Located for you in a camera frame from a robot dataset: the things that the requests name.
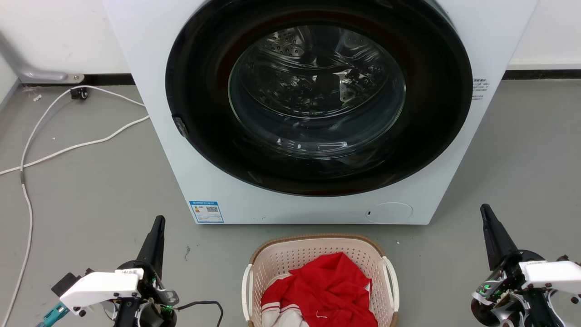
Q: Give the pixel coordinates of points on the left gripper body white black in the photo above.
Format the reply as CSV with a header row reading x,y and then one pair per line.
x,y
97,287

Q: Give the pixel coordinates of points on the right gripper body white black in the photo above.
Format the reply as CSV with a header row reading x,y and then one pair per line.
x,y
544,274

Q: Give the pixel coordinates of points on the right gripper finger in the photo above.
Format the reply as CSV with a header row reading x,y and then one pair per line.
x,y
504,243
492,240

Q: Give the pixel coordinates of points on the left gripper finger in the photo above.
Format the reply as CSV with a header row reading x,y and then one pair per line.
x,y
149,247
158,254

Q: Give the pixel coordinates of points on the beige plastic laundry basket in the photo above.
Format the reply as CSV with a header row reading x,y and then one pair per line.
x,y
290,254

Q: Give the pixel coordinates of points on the blue energy label sticker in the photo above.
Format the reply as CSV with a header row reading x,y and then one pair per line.
x,y
206,211

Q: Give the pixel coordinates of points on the round white filter cover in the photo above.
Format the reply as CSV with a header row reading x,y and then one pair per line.
x,y
389,212

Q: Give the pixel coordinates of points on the black round washer door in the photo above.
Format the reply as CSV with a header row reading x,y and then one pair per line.
x,y
204,136

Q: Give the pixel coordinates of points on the white striped garment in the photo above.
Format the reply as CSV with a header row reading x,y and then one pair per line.
x,y
281,317

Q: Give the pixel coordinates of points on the small printed text sticker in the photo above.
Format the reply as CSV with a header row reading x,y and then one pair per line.
x,y
479,88

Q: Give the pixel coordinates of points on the red garment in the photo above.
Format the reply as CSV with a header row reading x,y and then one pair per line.
x,y
331,290

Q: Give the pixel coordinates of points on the small black floor clamp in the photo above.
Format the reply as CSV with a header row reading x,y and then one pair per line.
x,y
79,93

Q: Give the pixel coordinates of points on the white front-load washing machine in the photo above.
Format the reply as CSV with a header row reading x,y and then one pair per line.
x,y
150,54

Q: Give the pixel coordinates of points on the grey drain pipe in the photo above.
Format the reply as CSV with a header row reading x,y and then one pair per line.
x,y
27,72

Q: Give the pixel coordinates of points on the steel washer drum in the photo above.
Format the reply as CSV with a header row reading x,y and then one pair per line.
x,y
317,91

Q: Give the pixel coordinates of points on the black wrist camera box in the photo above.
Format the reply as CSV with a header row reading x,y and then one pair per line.
x,y
68,281

